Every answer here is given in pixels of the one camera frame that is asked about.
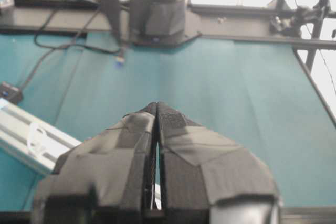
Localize black metal frame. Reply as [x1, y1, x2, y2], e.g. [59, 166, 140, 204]
[0, 0, 336, 127]

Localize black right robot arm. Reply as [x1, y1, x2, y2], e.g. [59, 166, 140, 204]
[98, 0, 201, 47]

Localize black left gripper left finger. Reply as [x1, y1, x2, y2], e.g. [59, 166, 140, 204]
[31, 103, 156, 223]

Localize aluminium extrusion rail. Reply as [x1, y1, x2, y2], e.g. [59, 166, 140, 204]
[1, 98, 81, 175]

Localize white zip tie ring far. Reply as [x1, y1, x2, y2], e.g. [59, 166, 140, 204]
[27, 122, 47, 156]

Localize black USB hub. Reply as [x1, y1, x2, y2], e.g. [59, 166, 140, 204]
[0, 82, 24, 104]

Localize black USB cable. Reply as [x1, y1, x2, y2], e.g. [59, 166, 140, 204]
[18, 6, 126, 91]

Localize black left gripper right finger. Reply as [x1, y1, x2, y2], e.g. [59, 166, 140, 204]
[156, 102, 282, 223]

